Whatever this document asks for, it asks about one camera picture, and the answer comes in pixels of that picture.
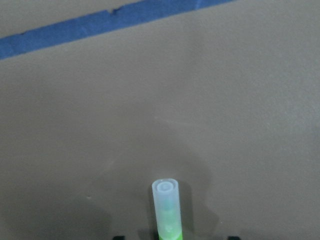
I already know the green marker pen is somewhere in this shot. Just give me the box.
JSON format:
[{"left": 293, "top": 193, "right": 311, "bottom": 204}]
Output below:
[{"left": 152, "top": 178, "right": 183, "bottom": 240}]

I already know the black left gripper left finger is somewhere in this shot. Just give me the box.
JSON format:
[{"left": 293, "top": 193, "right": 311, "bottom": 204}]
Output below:
[{"left": 112, "top": 235, "right": 125, "bottom": 240}]

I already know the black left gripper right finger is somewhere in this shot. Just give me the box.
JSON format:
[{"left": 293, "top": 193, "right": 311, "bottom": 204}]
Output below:
[{"left": 227, "top": 236, "right": 239, "bottom": 240}]

